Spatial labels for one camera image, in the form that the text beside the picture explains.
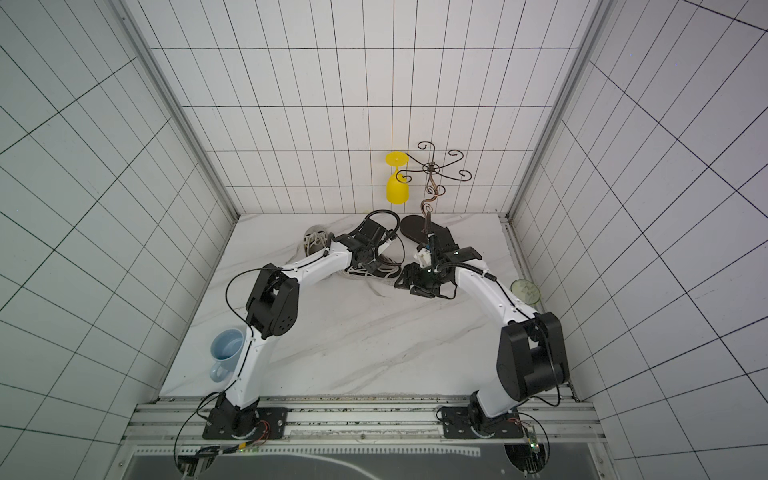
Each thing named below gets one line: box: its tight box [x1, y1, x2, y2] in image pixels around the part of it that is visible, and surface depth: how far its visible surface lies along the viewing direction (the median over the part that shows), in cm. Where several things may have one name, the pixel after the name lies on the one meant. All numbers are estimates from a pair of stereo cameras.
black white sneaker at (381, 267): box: [344, 254, 401, 279], surface depth 97 cm
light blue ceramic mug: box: [209, 327, 245, 383], surface depth 81 cm
